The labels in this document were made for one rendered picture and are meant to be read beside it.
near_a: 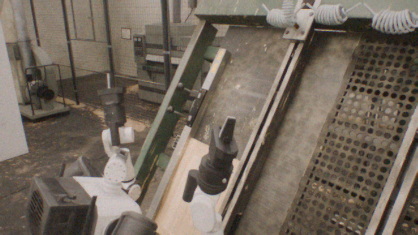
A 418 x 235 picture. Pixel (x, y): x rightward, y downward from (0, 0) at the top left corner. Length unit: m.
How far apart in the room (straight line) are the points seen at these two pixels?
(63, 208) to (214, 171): 0.41
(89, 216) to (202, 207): 0.30
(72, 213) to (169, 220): 0.66
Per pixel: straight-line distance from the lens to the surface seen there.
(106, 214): 0.94
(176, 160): 1.50
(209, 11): 1.68
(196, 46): 1.72
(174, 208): 1.49
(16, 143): 4.98
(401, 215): 0.99
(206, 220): 0.86
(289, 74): 1.22
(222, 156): 0.73
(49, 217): 0.92
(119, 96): 1.30
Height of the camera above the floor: 1.89
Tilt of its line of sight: 20 degrees down
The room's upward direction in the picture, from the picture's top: straight up
